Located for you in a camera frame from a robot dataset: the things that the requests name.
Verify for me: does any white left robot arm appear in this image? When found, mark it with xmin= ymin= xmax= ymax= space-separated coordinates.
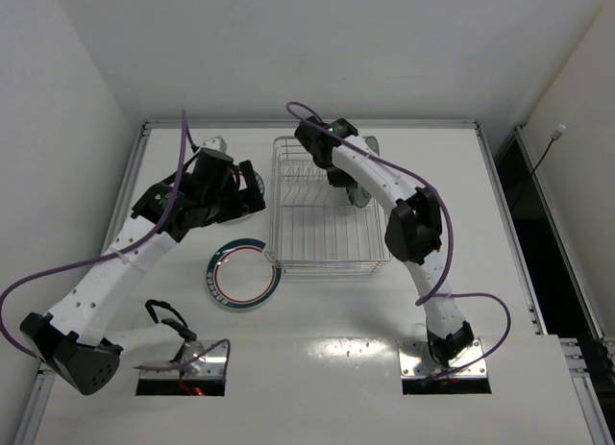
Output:
xmin=20 ymin=148 xmax=265 ymax=395

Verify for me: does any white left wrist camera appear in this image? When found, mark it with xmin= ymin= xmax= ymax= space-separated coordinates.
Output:
xmin=201 ymin=136 xmax=228 ymax=154

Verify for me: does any metal wire dish rack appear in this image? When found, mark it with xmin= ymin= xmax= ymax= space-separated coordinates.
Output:
xmin=266 ymin=136 xmax=391 ymax=275

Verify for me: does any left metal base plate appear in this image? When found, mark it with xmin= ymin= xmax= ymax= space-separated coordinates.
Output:
xmin=138 ymin=338 xmax=231 ymax=382

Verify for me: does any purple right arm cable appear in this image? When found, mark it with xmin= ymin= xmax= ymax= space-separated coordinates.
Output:
xmin=285 ymin=101 xmax=513 ymax=383

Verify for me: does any metal base plate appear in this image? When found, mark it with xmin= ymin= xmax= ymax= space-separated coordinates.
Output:
xmin=138 ymin=338 xmax=231 ymax=382
xmin=397 ymin=338 xmax=487 ymax=381

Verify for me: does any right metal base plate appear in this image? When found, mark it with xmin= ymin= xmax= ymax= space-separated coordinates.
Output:
xmin=397 ymin=338 xmax=487 ymax=381

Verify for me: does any hanging black usb cable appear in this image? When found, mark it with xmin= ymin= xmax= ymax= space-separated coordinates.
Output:
xmin=532 ymin=122 xmax=568 ymax=172

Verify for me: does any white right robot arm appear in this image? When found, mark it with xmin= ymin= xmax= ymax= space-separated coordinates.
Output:
xmin=294 ymin=116 xmax=474 ymax=368

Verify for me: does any white grey patterned plate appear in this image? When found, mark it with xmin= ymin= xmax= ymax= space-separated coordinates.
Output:
xmin=362 ymin=136 xmax=381 ymax=157

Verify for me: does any green blue patterned plate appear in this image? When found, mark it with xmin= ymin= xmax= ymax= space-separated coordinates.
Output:
xmin=346 ymin=184 xmax=372 ymax=209

